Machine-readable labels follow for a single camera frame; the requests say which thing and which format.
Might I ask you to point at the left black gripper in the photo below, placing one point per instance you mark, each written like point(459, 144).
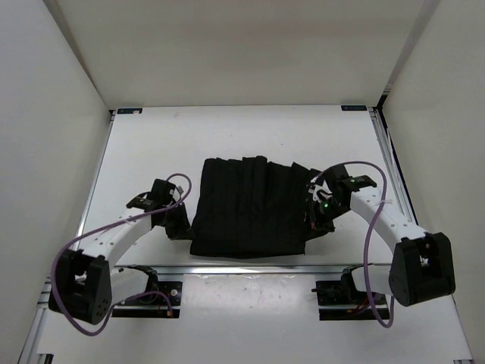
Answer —
point(183, 230)

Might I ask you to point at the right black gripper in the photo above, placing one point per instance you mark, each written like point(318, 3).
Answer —
point(315, 223)

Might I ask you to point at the black pleated skirt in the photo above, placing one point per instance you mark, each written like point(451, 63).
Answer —
point(251, 208)

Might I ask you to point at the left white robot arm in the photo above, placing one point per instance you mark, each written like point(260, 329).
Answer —
point(87, 284)

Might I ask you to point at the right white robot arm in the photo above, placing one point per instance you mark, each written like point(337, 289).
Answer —
point(422, 266)

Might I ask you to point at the right blue corner sticker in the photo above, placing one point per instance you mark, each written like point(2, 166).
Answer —
point(354, 108)

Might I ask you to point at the blue corner sticker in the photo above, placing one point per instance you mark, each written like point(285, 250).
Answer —
point(354, 108)
point(129, 111)

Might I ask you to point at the left blue corner sticker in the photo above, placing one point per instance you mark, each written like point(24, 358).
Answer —
point(129, 111)

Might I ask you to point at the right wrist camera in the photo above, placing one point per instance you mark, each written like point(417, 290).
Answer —
point(318, 189)

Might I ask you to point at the aluminium frame rail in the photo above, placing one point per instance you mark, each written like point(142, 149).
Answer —
point(385, 142)

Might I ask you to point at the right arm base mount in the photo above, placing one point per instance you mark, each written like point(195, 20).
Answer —
point(339, 301)

